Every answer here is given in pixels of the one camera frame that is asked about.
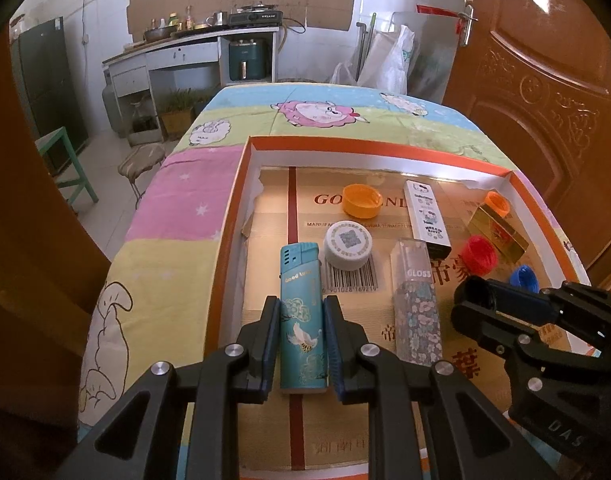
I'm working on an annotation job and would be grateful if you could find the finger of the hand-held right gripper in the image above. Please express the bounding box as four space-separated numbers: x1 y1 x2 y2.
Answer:
450 300 551 361
485 280 593 326

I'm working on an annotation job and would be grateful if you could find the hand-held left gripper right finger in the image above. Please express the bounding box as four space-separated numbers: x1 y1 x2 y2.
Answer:
323 296 556 480

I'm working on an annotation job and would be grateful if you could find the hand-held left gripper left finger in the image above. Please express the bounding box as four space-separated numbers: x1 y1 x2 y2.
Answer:
56 296 282 480

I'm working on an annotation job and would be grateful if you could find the blue bottle cap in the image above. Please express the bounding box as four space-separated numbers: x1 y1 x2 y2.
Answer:
509 266 539 293

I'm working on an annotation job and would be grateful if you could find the teal lighter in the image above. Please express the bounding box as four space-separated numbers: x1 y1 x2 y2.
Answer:
278 242 331 396

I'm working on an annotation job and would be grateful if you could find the red bottle cap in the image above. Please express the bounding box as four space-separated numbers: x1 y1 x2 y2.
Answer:
459 236 499 276

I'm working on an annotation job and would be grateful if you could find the gold lighter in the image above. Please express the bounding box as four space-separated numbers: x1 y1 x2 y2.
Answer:
466 205 529 263

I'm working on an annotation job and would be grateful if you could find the clear floral gloss tube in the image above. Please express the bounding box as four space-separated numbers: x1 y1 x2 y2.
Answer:
389 239 443 367

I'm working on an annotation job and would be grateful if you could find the white bottle cap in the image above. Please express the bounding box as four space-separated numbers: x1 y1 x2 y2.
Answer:
323 221 375 272

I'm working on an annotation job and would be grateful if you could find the dark orange bottle cap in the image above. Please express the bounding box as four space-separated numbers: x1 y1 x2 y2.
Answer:
484 191 511 218

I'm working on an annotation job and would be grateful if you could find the shallow orange-rimmed cardboard box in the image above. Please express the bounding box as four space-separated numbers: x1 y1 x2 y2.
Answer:
203 135 591 480

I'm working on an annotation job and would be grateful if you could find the white printed lighter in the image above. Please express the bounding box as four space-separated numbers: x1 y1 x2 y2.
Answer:
403 178 453 256

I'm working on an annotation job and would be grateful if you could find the light orange bottle cap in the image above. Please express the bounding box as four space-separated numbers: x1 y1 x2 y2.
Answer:
341 183 386 218

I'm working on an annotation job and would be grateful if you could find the flattened printed cardboard sheet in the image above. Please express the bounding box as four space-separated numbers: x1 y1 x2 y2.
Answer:
238 165 573 473

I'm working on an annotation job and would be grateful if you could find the round cushioned stool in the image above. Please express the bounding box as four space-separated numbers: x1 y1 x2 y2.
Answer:
118 142 166 208

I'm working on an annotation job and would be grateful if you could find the plain brown wooden door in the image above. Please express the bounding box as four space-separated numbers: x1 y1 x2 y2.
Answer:
0 25 111 480

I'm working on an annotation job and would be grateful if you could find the wooden plant crate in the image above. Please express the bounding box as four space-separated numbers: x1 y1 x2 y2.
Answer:
158 89 196 141

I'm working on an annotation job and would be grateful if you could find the carved wooden door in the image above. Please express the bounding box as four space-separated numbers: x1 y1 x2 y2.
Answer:
443 0 611 271

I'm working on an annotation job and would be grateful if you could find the dark plant pot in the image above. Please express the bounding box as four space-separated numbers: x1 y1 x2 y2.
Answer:
193 91 216 117

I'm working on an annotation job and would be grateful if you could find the green wooden chair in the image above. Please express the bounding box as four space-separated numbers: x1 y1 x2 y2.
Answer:
34 126 100 204

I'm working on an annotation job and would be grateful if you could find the white plastic bag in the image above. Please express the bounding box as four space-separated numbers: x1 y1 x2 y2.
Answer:
329 61 359 86

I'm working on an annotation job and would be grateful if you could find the white woven sack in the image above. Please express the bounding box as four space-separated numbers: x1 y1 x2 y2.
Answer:
358 22 416 93

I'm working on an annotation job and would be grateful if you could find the green air fryer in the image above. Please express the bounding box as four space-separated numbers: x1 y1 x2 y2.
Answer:
228 37 267 82

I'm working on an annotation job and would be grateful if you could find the grey gas cylinder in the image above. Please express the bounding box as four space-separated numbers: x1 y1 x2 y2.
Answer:
102 85 122 136

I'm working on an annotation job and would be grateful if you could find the white kitchen counter cabinet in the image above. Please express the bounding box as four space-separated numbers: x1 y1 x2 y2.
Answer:
103 25 281 111

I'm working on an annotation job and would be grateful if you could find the grey pipe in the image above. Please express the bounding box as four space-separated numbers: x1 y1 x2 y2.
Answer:
356 12 376 81

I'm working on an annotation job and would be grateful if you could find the red paper strip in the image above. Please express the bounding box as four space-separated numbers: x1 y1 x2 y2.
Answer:
416 4 459 18

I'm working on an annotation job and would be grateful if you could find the black gas stove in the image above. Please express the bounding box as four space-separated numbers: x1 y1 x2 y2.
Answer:
229 9 285 30

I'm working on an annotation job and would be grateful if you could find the dark wok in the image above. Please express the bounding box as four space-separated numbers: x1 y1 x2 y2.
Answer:
144 25 179 43

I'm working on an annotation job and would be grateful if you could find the dark green cabinet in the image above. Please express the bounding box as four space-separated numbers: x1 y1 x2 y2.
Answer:
8 16 89 176

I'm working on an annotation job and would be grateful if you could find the silver door handle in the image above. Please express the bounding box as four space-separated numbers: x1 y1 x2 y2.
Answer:
458 0 479 48

